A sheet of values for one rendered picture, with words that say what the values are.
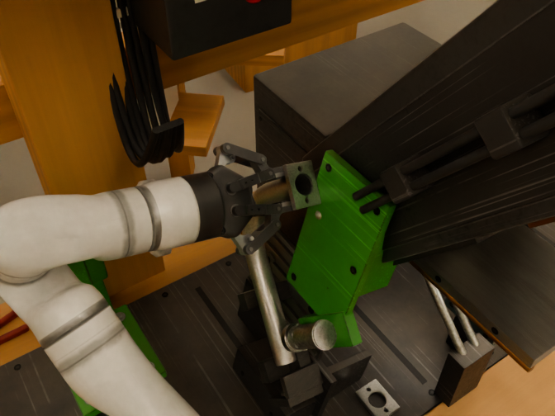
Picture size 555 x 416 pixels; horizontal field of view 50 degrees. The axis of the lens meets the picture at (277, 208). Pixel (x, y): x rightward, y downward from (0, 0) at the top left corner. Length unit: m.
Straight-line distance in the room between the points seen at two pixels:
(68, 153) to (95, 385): 0.39
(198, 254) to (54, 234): 0.58
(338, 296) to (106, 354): 0.31
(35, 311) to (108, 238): 0.09
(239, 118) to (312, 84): 2.06
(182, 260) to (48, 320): 0.57
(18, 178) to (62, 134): 1.97
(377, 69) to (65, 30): 0.44
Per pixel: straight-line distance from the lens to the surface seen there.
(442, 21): 3.90
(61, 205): 0.58
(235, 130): 2.86
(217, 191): 0.64
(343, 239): 0.71
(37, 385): 1.00
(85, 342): 0.57
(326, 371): 0.86
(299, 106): 0.84
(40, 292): 0.62
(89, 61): 0.81
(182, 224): 0.62
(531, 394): 1.00
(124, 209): 0.60
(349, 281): 0.73
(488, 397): 0.98
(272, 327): 0.83
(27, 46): 0.78
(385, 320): 1.01
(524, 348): 0.75
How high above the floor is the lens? 1.72
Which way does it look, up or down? 44 degrees down
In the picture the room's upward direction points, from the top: straight up
